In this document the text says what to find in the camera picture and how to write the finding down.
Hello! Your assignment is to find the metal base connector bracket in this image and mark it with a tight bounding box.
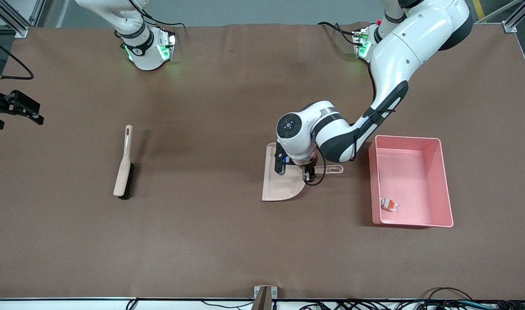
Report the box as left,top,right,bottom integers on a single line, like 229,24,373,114
158,27,178,62
353,27,373,59

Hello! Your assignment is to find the beige plastic dustpan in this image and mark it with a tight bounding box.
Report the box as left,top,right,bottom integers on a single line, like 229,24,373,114
262,143,344,202

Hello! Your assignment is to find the aluminium frame post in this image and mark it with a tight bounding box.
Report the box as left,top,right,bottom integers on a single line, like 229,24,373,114
503,0,525,35
0,0,46,38

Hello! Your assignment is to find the beige brush with black bristles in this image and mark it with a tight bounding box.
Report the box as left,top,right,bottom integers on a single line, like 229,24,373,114
113,125,135,200

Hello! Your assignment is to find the black left arm base cable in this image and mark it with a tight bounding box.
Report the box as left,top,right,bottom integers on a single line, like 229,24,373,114
318,22,358,46

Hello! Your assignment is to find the black right arm base cable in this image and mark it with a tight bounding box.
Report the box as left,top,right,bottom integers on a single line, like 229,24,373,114
128,0,186,31

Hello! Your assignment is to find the black arm base cable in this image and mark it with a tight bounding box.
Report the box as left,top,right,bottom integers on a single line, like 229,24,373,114
128,0,186,31
318,22,358,46

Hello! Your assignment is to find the black cable bundle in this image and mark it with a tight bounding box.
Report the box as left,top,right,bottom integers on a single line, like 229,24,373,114
288,288,525,310

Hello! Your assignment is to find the brown table cover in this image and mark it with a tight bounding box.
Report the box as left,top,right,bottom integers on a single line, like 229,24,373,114
0,22,525,300

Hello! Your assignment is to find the pink plastic bin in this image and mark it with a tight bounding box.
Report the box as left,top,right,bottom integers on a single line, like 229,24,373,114
368,135,454,228

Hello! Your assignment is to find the metal bracket at table edge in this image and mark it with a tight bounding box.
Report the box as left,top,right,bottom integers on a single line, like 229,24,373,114
253,285,278,310

